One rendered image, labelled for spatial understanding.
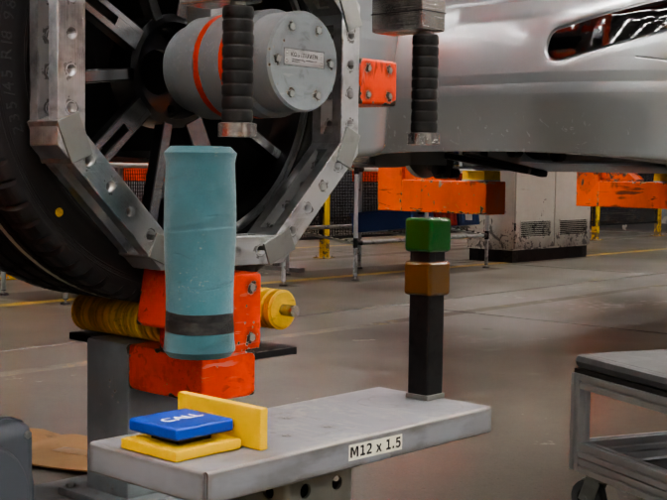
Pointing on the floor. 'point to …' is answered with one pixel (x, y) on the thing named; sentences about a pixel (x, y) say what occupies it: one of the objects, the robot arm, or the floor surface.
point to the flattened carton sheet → (59, 450)
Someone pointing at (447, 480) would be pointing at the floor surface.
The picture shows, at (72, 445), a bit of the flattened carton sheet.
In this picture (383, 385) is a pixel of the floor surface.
